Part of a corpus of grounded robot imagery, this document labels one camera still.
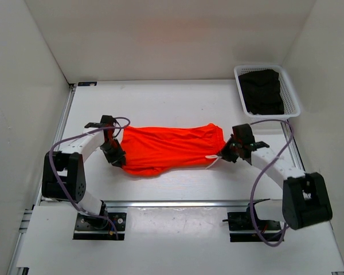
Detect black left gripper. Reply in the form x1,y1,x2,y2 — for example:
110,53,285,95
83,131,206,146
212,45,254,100
100,139,126,168

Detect orange shorts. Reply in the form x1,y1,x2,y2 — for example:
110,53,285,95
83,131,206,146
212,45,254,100
121,123,225,177

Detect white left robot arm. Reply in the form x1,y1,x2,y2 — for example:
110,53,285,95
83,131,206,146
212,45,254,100
41,115,131,233

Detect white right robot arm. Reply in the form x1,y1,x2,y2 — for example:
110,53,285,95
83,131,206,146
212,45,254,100
220,124,333,230

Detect black folded shorts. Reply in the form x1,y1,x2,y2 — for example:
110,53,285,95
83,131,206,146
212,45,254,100
239,69,284,115

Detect white plastic basket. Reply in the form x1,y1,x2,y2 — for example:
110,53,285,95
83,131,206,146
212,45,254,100
234,64,301,122

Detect black corner label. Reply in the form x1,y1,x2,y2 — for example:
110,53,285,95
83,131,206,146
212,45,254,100
77,81,97,87

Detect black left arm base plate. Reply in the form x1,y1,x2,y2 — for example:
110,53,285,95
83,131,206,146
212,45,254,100
73,212,127,241

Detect aluminium table edge rail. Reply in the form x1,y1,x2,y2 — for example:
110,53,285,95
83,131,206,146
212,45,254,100
36,80,316,209

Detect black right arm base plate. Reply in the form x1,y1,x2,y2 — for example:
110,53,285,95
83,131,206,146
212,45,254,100
222,212,282,242

